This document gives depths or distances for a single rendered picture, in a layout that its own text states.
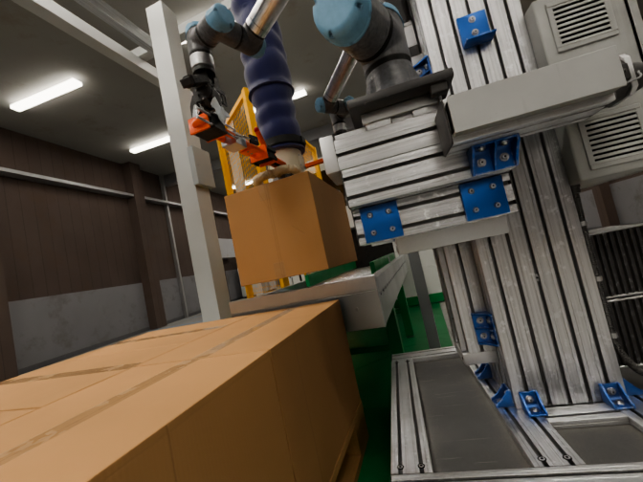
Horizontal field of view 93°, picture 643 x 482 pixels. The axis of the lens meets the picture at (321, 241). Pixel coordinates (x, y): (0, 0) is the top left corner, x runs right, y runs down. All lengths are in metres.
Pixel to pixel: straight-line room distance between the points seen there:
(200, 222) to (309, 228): 1.40
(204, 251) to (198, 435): 2.00
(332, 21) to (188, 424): 0.75
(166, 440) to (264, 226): 0.94
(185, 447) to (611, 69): 0.86
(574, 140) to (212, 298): 2.20
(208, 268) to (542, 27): 2.20
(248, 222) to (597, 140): 1.13
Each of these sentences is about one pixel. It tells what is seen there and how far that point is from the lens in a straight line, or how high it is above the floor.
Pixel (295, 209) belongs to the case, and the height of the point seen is 0.93.
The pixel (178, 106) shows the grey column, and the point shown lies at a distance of 2.82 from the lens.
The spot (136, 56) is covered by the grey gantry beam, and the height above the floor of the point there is 3.20.
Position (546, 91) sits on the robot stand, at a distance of 0.69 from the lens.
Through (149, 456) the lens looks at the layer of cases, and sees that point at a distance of 0.49.
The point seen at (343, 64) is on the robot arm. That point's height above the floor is 1.56.
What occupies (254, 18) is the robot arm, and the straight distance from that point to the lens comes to 1.23.
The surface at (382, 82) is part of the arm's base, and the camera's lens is 0.80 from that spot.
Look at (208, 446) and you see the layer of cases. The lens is 0.56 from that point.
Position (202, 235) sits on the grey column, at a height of 1.08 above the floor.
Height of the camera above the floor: 0.71
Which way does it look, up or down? 4 degrees up
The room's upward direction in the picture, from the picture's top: 12 degrees counter-clockwise
